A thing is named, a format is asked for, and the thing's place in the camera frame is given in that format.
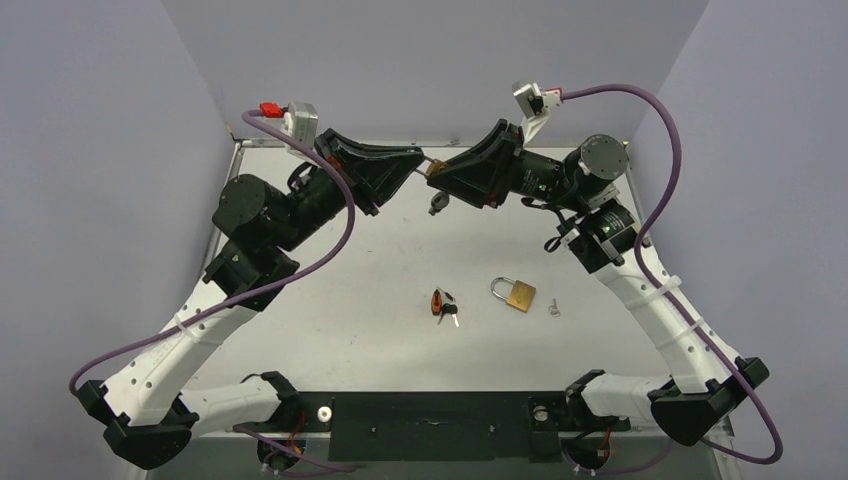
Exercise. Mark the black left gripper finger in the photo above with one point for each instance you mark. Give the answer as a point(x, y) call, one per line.
point(381, 175)
point(331, 143)

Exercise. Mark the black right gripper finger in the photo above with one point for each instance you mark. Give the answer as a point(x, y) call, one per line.
point(485, 184)
point(502, 141)

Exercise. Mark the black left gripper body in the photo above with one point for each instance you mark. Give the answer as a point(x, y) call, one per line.
point(324, 200)

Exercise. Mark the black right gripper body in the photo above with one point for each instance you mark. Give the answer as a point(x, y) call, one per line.
point(506, 168)

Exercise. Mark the large brass padlock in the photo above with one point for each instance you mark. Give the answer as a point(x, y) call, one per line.
point(514, 293)

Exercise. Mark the orange black padlock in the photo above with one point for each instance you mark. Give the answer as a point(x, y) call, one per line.
point(436, 302)

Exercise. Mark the black-headed keys bunch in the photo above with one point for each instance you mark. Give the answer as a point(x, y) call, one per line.
point(450, 308)

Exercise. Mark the silver key with ring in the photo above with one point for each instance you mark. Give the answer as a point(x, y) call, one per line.
point(553, 309)

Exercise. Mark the small brass long-shackle padlock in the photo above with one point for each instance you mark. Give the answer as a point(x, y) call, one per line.
point(430, 167)

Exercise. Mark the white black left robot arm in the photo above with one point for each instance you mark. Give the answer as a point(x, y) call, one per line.
point(148, 413)

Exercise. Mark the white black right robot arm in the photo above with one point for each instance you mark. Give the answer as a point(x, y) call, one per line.
point(707, 379)

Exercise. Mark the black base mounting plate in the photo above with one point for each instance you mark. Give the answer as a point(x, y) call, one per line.
point(439, 426)

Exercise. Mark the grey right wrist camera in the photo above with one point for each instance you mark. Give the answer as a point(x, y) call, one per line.
point(536, 105)

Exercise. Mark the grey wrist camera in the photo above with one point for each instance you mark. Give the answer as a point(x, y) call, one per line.
point(536, 105)
point(297, 120)

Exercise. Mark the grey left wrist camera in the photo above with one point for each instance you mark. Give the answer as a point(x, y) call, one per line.
point(297, 120)

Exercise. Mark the aluminium table frame rail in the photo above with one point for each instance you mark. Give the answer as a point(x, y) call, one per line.
point(258, 401)

